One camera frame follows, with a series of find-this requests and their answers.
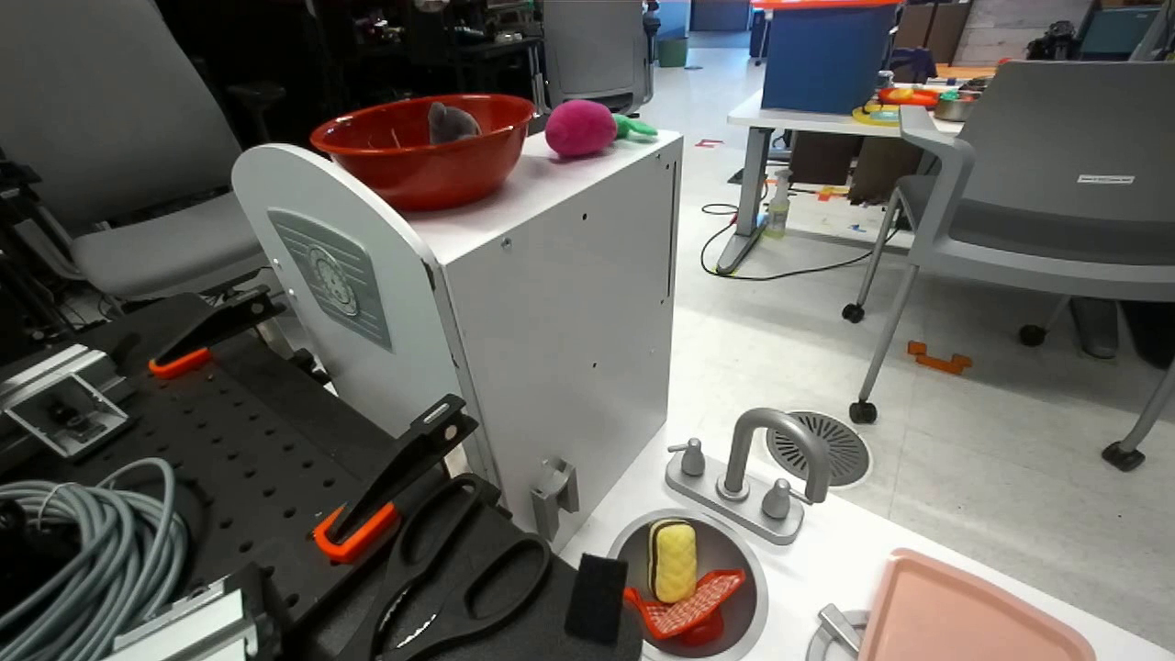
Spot grey toy faucet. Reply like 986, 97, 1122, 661
661, 404, 835, 547

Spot laptop screen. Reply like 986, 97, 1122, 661
1073, 5, 1168, 65

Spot blue storage bin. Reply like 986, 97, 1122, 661
756, 5, 907, 118

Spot black floor cable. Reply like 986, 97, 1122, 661
693, 200, 888, 285

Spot round grey floor cover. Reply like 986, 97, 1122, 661
767, 408, 875, 494

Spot red plastic bowl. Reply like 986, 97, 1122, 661
305, 92, 540, 213

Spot black clamp with orange handle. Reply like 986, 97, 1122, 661
144, 285, 289, 381
307, 393, 481, 567

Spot pink plush ball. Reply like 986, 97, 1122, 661
540, 101, 619, 166

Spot grey cable bundle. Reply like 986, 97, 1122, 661
0, 456, 193, 661

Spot red dish brush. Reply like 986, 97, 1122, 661
619, 567, 749, 650

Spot white toy kitchen counter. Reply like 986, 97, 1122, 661
553, 415, 1175, 661

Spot grey toy sink basin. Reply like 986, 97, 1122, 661
606, 508, 767, 661

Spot grey chair with castors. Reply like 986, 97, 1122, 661
842, 59, 1175, 479

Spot large grey office chair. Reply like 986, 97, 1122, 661
0, 0, 281, 308

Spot black foam block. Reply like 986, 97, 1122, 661
563, 550, 631, 650

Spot yellow sponge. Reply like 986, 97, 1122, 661
646, 517, 702, 607

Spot silver aluminium extrusion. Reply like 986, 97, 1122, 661
101, 574, 268, 661

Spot black scissors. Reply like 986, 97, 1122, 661
372, 483, 553, 658

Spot grey plush mouse doll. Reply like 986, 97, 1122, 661
423, 101, 486, 146

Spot silver metal mount block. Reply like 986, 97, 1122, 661
0, 344, 136, 468

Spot white cabinet with grey panel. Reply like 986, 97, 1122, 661
226, 124, 687, 540

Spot light grey chair back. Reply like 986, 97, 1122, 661
540, 0, 652, 115

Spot orange bin lid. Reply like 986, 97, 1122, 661
749, 0, 907, 20

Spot small spray bottle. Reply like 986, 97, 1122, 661
760, 170, 792, 240

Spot black perforated breadboard table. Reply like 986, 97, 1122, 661
0, 285, 499, 661

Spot pink plastic tray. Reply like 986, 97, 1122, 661
854, 547, 1098, 661

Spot white desk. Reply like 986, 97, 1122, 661
711, 82, 985, 281

